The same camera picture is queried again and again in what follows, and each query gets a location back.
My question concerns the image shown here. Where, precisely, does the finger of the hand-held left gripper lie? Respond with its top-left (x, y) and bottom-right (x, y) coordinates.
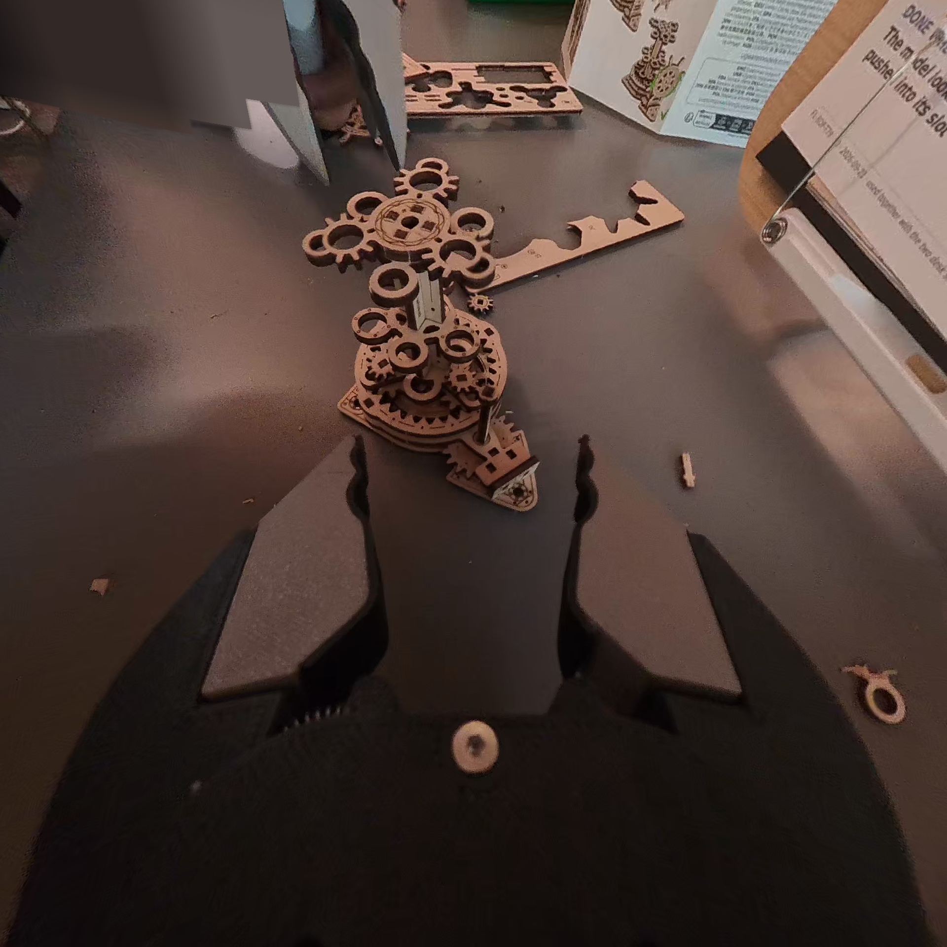
top-left (266, 70), bottom-right (331, 186)
top-left (342, 0), bottom-right (409, 173)

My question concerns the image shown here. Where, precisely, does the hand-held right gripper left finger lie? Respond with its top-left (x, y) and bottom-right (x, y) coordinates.
top-left (200, 435), bottom-right (389, 704)

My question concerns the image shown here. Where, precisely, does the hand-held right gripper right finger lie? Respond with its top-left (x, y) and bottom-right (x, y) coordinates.
top-left (556, 435), bottom-right (743, 704)

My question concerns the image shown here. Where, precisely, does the wooden gear model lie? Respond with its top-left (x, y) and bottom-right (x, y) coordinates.
top-left (302, 157), bottom-right (541, 515)

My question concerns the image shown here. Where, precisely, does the white printed kit box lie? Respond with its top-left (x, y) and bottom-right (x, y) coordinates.
top-left (561, 0), bottom-right (840, 149)

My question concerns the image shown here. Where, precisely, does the wooden sheet with rectangular cutout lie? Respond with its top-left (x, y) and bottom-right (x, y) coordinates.
top-left (403, 61), bottom-right (583, 118)

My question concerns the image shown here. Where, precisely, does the wavy wooden sheet offcut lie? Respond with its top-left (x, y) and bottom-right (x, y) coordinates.
top-left (484, 181), bottom-right (685, 291)

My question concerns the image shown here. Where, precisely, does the instruction sheet on stand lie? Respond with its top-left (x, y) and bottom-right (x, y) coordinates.
top-left (738, 0), bottom-right (947, 460)

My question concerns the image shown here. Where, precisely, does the small wooden ring piece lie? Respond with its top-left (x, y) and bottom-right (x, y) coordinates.
top-left (842, 664), bottom-right (907, 725)

